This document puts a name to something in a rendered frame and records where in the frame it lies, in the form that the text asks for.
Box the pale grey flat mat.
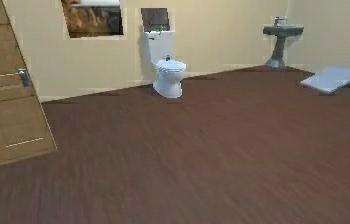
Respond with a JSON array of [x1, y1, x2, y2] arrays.
[[299, 65, 350, 94]]

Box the dark framed wall picture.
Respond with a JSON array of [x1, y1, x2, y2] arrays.
[[140, 7, 171, 33]]

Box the grey pedestal sink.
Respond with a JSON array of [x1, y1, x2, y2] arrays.
[[262, 24, 305, 70]]

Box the small green red plant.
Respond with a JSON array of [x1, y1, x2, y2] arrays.
[[146, 21, 165, 36]]

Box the grey door handle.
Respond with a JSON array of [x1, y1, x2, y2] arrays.
[[17, 68, 32, 88]]

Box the grey sink faucet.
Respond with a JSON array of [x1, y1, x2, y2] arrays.
[[273, 16, 288, 28]]

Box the brown wooden room door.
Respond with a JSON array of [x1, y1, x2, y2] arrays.
[[0, 0, 58, 170]]

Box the white toilet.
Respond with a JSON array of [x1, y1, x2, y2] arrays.
[[143, 30, 188, 99]]

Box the brown framed wall picture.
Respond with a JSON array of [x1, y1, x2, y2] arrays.
[[60, 0, 125, 39]]

